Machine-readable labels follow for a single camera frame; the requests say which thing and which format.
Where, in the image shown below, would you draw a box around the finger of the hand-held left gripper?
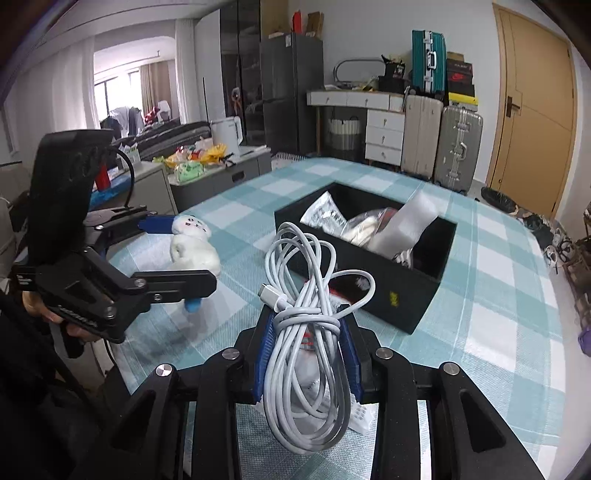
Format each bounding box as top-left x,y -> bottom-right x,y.
131,269 -> 219,308
87,207 -> 179,241

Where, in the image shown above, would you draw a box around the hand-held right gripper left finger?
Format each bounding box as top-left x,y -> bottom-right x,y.
108,305 -> 278,480

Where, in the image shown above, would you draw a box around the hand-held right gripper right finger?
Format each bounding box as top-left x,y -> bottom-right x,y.
337,305 -> 546,480

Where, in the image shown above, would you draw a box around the white charging cable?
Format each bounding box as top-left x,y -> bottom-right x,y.
256,222 -> 378,456

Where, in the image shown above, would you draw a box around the white plush toy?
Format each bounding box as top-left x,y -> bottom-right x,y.
168,213 -> 221,313

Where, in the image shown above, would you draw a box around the black cardboard box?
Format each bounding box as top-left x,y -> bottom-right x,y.
274,181 -> 459,336

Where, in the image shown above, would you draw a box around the clear bag of cream cloth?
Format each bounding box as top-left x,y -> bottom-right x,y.
339,213 -> 387,248

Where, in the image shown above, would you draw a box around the bubble wrap sheet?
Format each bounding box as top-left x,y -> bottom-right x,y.
369,191 -> 441,260

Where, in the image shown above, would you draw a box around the person's left forearm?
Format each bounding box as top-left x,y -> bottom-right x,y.
0,277 -> 118,480

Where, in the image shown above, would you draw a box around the person's left hand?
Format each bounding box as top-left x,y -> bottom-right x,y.
22,293 -> 96,344

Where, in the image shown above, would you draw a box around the green snack bag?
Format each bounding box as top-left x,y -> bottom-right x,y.
175,161 -> 206,184

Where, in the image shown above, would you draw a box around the grey side cabinet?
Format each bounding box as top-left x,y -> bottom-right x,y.
166,147 -> 273,214

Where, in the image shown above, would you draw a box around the dark sofa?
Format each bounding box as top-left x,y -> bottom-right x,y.
137,120 -> 213,160

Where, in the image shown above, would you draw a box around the pile of clothes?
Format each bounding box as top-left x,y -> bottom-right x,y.
99,104 -> 172,133

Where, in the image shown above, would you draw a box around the white kettle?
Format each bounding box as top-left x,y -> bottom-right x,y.
210,116 -> 243,158

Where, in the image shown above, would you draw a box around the brown curtain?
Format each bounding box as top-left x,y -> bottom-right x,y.
139,60 -> 173,123

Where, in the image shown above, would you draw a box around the teal checked tablecloth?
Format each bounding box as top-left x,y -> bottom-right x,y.
108,157 -> 587,480

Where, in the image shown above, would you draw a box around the black glass cabinet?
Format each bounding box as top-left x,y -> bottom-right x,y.
219,0 -> 264,147

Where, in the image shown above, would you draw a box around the grey refrigerator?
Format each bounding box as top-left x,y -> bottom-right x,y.
259,32 -> 324,156

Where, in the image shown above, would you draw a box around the white and grey basket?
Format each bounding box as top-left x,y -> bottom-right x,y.
328,117 -> 361,149

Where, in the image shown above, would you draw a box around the black trash bag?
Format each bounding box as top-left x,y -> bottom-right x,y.
480,186 -> 519,214

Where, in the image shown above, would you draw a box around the shoes on floor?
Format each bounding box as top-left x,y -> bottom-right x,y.
517,208 -> 579,274

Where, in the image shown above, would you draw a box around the white desk with drawers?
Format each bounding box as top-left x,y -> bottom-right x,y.
307,89 -> 408,167

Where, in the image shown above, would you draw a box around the beige suitcase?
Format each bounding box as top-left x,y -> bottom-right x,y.
401,95 -> 444,181

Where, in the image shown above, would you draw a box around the large cardboard box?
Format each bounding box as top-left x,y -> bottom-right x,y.
261,0 -> 296,38

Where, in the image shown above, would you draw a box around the wooden shoe rack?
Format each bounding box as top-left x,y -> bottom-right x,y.
558,203 -> 591,320

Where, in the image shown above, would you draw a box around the silver suitcase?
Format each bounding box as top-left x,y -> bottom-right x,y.
434,105 -> 484,195

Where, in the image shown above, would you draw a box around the oval mirror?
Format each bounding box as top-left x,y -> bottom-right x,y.
333,58 -> 384,90

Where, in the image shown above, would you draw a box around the yellow and black shoe box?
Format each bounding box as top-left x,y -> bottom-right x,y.
448,92 -> 479,112

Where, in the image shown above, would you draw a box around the wooden door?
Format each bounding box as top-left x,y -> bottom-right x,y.
485,2 -> 579,219

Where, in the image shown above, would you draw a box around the teal suitcase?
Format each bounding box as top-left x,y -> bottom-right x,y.
411,30 -> 448,95

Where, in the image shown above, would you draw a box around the black cable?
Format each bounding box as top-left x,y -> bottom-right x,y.
111,147 -> 136,209

